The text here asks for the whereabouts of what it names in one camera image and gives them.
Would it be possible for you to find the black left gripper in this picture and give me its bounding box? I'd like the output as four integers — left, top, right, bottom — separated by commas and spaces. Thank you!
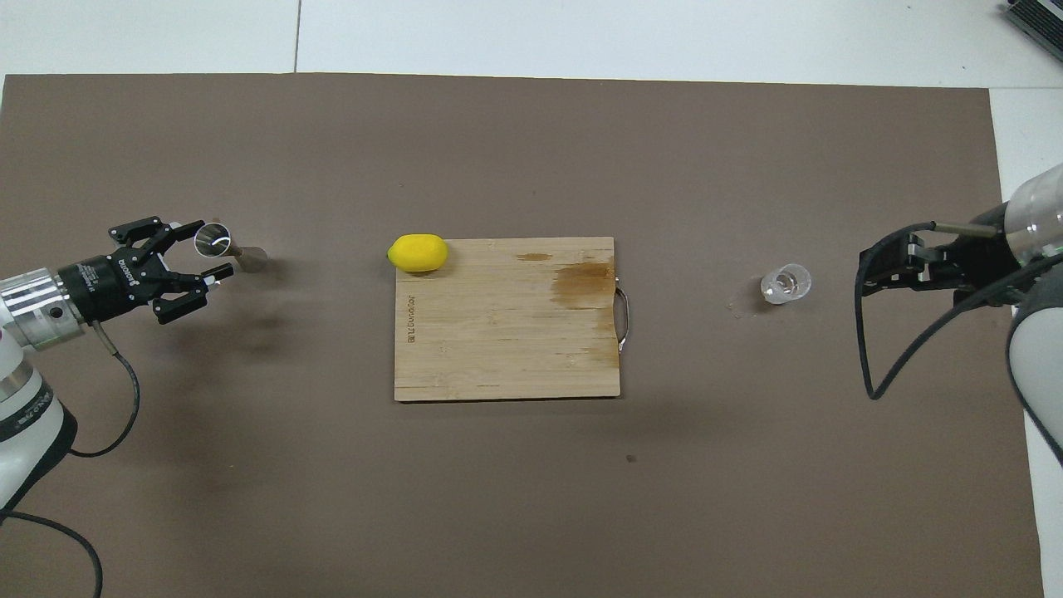
58, 217, 235, 326

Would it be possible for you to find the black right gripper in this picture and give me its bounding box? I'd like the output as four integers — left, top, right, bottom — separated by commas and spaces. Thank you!
855, 208, 1027, 305

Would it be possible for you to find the steel double jigger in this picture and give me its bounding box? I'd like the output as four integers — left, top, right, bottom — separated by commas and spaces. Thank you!
193, 221, 269, 273

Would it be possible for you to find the small clear glass cup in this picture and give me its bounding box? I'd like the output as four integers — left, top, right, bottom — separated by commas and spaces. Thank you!
760, 263, 812, 306

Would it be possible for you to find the yellow lemon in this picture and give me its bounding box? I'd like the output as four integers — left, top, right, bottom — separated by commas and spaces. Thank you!
387, 233, 450, 274

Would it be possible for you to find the brown table mat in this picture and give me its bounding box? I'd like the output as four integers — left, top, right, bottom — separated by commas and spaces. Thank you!
0, 73, 1046, 598

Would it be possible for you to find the grey ribbed metal device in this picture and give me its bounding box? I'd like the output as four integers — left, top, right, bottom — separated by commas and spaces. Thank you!
1001, 0, 1063, 63

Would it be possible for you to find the wooden cutting board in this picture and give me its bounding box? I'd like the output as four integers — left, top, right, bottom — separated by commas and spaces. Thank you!
394, 237, 630, 403

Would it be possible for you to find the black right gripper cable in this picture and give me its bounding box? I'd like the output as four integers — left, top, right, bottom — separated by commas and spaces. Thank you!
855, 220, 1063, 401

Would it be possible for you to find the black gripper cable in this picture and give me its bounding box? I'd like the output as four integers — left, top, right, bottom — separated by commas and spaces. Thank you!
855, 220, 1063, 401
0, 322, 142, 598

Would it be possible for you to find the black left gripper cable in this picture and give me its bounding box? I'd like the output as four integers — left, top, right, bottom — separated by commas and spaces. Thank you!
0, 322, 142, 598

